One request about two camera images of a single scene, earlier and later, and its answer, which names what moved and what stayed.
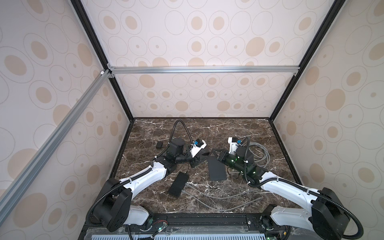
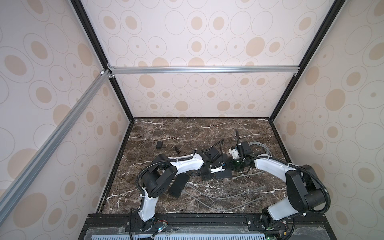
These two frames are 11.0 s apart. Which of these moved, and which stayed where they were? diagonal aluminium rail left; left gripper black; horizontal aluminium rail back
Moved: left gripper black
Stayed: horizontal aluminium rail back; diagonal aluminium rail left
